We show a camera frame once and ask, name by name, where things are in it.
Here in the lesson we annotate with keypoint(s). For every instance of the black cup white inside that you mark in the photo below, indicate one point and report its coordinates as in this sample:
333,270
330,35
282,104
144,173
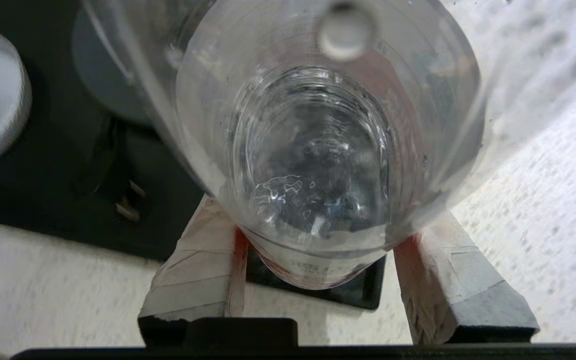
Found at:
3,90

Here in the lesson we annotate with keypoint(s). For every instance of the black rectangular tray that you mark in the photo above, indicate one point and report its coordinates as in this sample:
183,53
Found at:
43,190

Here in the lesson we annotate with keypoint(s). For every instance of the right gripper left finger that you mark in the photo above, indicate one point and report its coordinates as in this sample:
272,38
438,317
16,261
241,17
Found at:
193,285

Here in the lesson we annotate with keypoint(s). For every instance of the black round kettle base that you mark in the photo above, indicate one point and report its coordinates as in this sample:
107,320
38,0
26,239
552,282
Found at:
103,85

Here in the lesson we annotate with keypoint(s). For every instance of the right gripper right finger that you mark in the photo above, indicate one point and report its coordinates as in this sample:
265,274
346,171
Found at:
462,295

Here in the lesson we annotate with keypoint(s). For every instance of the clear plastic water bottle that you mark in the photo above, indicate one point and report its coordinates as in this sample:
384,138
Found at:
327,150

